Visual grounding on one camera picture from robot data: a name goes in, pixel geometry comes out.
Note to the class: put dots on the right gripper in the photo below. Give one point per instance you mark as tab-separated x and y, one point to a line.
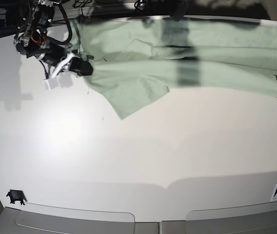
64	59

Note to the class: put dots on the green T-shirt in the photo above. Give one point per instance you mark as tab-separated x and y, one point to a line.
137	61

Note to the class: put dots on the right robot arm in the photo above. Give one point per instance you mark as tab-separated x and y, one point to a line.
33	33

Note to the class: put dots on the black table clamp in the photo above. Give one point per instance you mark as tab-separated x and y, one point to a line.
16	196

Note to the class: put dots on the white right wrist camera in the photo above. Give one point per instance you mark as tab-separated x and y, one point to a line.
51	83

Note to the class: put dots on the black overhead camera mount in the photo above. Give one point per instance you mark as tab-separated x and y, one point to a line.
178	8

